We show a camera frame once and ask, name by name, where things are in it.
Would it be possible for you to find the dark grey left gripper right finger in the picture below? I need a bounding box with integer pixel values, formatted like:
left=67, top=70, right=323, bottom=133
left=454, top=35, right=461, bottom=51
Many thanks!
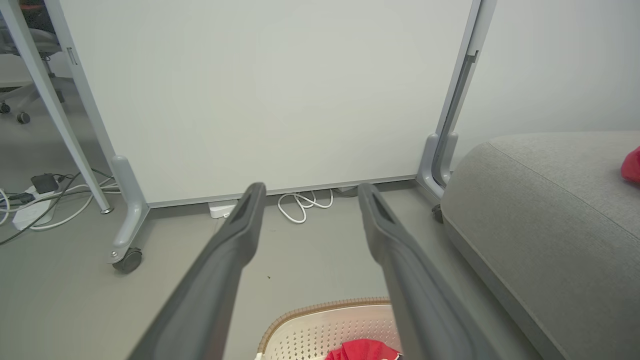
left=357, top=182, right=501, bottom=360

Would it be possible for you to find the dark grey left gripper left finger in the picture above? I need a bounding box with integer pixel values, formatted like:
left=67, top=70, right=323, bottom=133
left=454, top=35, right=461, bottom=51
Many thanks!
left=127, top=182, right=267, bottom=360

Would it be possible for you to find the red jersey with Bulls lettering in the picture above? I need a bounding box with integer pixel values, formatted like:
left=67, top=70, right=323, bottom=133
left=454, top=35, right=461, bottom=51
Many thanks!
left=620, top=146, right=640, bottom=185

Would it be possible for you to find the grey fabric sofa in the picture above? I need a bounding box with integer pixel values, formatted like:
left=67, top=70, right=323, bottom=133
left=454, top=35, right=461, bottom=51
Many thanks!
left=440, top=131, right=640, bottom=360

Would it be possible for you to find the red jersey with number print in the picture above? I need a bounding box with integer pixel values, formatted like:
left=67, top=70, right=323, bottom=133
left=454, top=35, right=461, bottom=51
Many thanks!
left=325, top=338, right=403, bottom=360

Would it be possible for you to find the small white power adapter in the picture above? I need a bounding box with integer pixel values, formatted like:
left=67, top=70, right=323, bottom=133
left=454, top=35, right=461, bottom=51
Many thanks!
left=209, top=199, right=239, bottom=220

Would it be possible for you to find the black caster wheel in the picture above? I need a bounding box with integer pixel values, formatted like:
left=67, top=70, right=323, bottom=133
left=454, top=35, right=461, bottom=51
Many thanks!
left=112, top=248, right=143, bottom=274

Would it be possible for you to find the cream plastic laundry basket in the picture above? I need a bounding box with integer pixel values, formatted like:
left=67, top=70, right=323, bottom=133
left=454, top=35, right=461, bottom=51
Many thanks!
left=255, top=297, right=406, bottom=360

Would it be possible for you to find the black plug adapter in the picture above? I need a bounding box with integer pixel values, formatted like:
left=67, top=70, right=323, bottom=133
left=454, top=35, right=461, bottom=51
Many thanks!
left=30, top=173, right=60, bottom=195

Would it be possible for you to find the grey metal table leg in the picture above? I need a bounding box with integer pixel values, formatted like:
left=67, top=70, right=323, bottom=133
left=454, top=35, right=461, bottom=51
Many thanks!
left=0, top=0, right=114, bottom=215

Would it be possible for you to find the grey office chair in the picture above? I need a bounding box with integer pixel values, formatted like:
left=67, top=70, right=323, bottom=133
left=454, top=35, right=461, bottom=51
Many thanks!
left=0, top=25, right=67, bottom=126

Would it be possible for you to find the coiled white cable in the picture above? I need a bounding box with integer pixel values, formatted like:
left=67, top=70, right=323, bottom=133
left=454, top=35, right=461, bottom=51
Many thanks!
left=277, top=189, right=334, bottom=224

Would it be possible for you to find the long white floor cable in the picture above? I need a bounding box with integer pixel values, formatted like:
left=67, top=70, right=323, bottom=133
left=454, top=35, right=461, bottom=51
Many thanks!
left=0, top=176, right=122, bottom=232

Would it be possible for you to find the white power strip with cables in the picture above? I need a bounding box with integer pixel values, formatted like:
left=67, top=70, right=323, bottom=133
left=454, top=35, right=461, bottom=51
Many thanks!
left=0, top=169, right=117, bottom=246

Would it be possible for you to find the large white partition grey frame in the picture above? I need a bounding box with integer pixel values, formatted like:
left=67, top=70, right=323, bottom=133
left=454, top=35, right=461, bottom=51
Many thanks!
left=45, top=0, right=483, bottom=266

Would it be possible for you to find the white partition dark frame edge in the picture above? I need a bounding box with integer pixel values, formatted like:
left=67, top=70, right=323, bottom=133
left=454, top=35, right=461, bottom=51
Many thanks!
left=432, top=0, right=640, bottom=189

